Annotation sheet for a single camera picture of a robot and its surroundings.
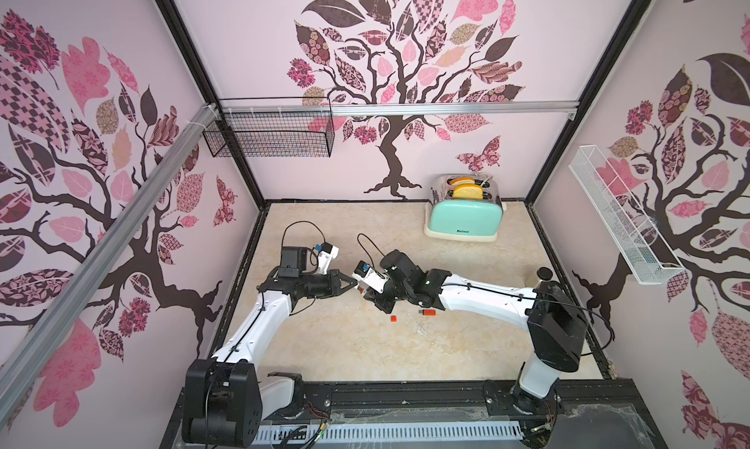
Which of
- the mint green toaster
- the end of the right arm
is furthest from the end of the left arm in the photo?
the mint green toaster

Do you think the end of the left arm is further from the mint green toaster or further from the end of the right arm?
the mint green toaster

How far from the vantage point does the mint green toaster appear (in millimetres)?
991
